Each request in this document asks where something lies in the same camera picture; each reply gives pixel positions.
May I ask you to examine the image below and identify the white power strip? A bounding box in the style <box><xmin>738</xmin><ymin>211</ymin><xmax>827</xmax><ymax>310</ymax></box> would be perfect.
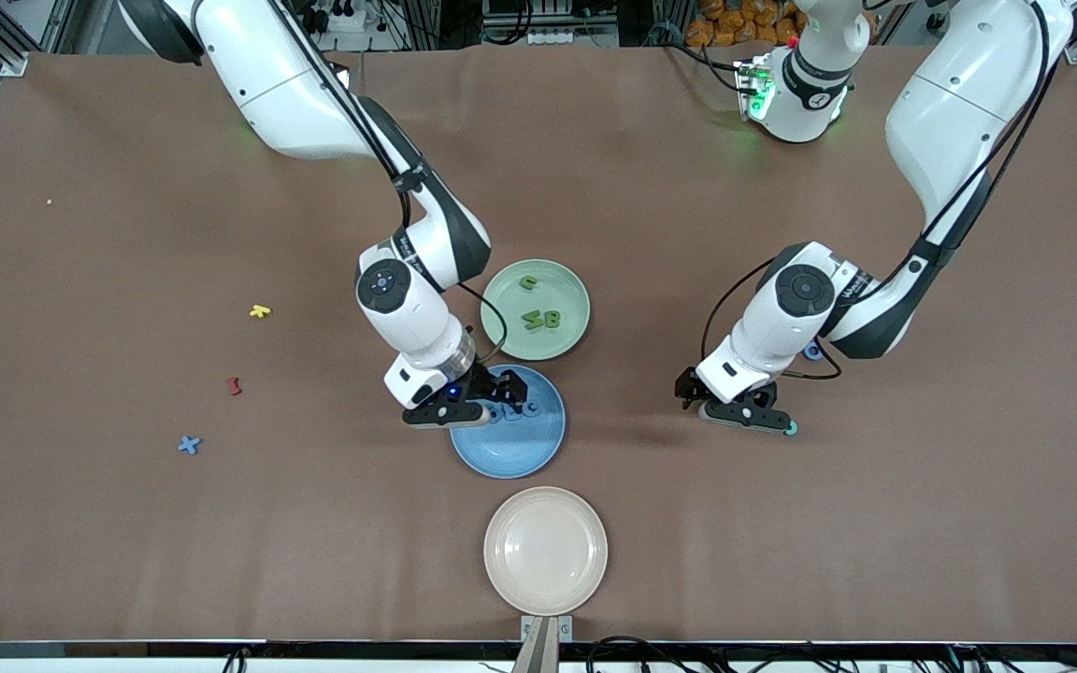
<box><xmin>524</xmin><ymin>28</ymin><xmax>620</xmax><ymax>49</ymax></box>

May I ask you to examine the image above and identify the black arm base cable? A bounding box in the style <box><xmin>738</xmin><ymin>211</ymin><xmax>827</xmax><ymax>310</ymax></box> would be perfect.
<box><xmin>655</xmin><ymin>37</ymin><xmax>747</xmax><ymax>94</ymax></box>

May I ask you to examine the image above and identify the blue plate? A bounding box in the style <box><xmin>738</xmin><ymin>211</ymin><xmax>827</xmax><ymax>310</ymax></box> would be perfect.
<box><xmin>449</xmin><ymin>364</ymin><xmax>567</xmax><ymax>480</ymax></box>

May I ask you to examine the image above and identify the green plate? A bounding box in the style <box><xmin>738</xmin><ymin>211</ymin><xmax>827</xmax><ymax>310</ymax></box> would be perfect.
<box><xmin>480</xmin><ymin>259</ymin><xmax>592</xmax><ymax>362</ymax></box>

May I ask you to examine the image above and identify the beige plate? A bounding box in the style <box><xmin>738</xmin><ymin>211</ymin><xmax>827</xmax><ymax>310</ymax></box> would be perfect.
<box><xmin>483</xmin><ymin>486</ymin><xmax>609</xmax><ymax>617</ymax></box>

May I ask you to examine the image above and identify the pile of orange objects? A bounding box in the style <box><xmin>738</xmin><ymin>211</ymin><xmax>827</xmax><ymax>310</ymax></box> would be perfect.
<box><xmin>683</xmin><ymin>0</ymin><xmax>809</xmax><ymax>50</ymax></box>

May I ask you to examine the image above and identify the table edge rail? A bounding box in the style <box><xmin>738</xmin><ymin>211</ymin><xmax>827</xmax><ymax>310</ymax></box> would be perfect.
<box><xmin>0</xmin><ymin>639</ymin><xmax>1077</xmax><ymax>662</ymax></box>

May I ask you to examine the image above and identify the brown table cover sheet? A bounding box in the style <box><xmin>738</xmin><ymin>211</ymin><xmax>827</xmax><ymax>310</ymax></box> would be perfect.
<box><xmin>0</xmin><ymin>45</ymin><xmax>1077</xmax><ymax>646</ymax></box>

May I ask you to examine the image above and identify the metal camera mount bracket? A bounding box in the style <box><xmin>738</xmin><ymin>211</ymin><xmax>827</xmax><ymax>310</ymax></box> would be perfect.
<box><xmin>512</xmin><ymin>614</ymin><xmax>575</xmax><ymax>673</ymax></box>

